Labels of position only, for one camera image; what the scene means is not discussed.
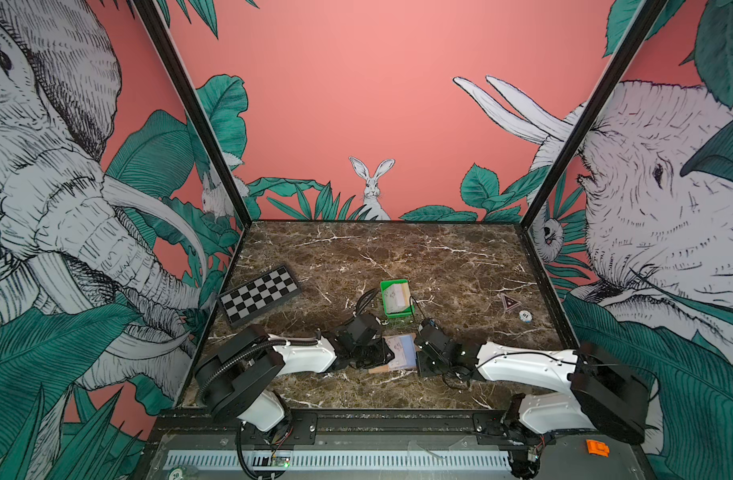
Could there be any tan leather card holder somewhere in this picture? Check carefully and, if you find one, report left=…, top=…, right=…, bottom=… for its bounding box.
left=368, top=334, right=417, bottom=374

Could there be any white VIP credit card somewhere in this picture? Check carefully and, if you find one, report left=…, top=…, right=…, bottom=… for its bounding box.
left=385, top=336, right=404, bottom=362

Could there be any green plastic card tray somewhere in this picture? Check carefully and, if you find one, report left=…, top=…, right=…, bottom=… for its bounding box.
left=379, top=279, right=413, bottom=319

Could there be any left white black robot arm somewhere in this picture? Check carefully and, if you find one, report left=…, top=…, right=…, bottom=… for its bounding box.
left=194, top=313, right=395, bottom=444

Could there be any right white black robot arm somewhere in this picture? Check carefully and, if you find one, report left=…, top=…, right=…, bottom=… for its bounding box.
left=414, top=319, right=650, bottom=445

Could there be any triangle marker sticker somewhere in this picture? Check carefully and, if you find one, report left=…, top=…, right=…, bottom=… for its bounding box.
left=499, top=293, right=521, bottom=312

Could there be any black white checkerboard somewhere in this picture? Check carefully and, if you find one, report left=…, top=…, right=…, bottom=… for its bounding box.
left=220, top=264, right=302, bottom=328

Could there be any orange connector block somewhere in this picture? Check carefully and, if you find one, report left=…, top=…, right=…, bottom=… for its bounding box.
left=585, top=439, right=610, bottom=458

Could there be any black mounting rail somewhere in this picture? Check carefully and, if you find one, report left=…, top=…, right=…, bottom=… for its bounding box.
left=148, top=408, right=541, bottom=449

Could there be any white slotted cable duct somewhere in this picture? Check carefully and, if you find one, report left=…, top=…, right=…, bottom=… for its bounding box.
left=162, top=450, right=510, bottom=472

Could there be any left black frame post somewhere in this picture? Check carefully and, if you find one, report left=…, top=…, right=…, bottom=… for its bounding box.
left=134, top=0, right=252, bottom=230

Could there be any black frame post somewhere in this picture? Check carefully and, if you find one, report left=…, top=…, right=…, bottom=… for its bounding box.
left=134, top=0, right=252, bottom=230
left=519, top=0, right=667, bottom=231

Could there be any right black frame post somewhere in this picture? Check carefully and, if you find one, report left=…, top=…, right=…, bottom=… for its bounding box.
left=519, top=0, right=667, bottom=231

